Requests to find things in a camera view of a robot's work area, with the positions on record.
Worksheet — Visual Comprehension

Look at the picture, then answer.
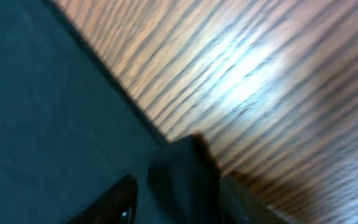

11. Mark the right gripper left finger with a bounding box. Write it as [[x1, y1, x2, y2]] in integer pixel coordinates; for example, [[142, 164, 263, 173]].
[[67, 174, 138, 224]]

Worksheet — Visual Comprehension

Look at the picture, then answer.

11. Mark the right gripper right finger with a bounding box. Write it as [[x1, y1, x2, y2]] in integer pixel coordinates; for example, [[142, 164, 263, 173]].
[[219, 175, 287, 224]]

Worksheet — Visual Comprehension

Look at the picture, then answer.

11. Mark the black t-shirt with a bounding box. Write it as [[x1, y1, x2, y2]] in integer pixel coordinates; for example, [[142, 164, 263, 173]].
[[0, 1, 221, 223]]

